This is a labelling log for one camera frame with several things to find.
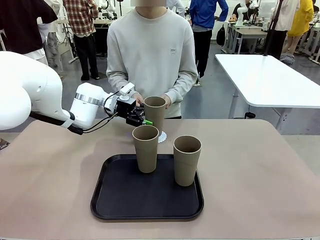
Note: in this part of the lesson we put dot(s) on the person's right hand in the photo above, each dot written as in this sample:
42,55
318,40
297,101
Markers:
137,98

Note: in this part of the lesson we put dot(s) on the bystander in grey patterned trousers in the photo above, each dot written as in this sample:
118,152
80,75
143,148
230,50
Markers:
52,47

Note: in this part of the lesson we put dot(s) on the black plastic serving tray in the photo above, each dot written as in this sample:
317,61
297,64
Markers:
140,197

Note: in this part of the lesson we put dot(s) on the brown black flat object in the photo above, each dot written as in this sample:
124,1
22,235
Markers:
3,144

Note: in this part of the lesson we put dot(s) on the bystander in blue shirt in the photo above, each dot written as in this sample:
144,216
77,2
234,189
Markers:
205,15

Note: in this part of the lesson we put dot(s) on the black tripod pole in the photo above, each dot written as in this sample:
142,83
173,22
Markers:
272,27

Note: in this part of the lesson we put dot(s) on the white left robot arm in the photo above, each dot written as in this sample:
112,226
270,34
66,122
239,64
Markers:
37,87

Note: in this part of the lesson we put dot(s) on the bystander black top white trousers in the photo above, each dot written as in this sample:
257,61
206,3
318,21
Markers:
20,25

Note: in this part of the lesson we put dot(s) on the black hanging bag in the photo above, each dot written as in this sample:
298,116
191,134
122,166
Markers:
220,36

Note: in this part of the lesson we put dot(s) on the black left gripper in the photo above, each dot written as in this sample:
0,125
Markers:
126,108

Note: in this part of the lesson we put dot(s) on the seated person in black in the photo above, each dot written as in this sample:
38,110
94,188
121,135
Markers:
237,11

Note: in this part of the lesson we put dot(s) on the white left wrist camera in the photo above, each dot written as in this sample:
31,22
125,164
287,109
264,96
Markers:
126,90

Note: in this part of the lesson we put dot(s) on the crumpled grey cloth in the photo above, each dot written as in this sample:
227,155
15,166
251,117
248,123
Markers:
287,58

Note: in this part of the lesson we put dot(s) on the white rectangular table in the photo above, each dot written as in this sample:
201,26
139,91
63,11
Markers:
270,80

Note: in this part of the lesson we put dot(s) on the person's left forearm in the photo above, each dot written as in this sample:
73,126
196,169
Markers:
183,86

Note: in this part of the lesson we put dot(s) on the person's left hand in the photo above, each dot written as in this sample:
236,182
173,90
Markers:
167,100

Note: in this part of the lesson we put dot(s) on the small white background robot arm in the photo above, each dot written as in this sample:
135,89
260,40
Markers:
240,15

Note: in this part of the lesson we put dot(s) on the person's right forearm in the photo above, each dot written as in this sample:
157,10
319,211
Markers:
116,83

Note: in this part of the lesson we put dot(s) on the bystander in plaid shirt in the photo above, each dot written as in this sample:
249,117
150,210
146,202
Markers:
82,22

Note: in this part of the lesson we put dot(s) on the white scalloped paper coaster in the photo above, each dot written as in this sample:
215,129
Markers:
163,137

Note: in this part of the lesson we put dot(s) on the bystander in yellow coat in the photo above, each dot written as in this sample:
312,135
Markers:
303,17

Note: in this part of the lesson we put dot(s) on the tall brown paper cup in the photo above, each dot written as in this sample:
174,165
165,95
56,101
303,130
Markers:
186,167
146,155
155,117

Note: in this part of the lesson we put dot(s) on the grey background desk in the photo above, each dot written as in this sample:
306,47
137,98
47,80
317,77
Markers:
247,33

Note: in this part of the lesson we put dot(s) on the bystander in beige jacket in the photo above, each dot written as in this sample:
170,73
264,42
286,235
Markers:
285,15

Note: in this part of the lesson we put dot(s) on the light grey sweater torso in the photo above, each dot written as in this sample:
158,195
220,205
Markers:
150,50

